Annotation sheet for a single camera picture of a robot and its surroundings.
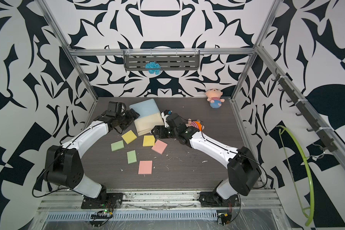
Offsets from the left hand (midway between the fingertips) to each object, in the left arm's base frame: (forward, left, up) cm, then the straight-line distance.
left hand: (136, 115), depth 89 cm
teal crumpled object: (+25, -11, +19) cm, 33 cm away
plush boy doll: (+25, -57, -9) cm, 62 cm away
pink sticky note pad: (-14, -14, -16) cm, 25 cm away
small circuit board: (-48, +12, -17) cm, 52 cm away
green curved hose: (-55, -69, +6) cm, 89 cm away
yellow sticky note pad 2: (-10, -7, -14) cm, 19 cm away
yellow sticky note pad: (-6, +7, -15) cm, 18 cm away
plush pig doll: (-1, -39, -9) cm, 40 cm away
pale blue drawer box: (+2, -8, -4) cm, 9 cm away
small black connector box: (-52, -46, -17) cm, 72 cm away
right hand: (-12, -13, +2) cm, 18 cm away
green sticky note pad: (-12, +14, -16) cm, 24 cm away
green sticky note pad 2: (-20, +3, -17) cm, 26 cm away
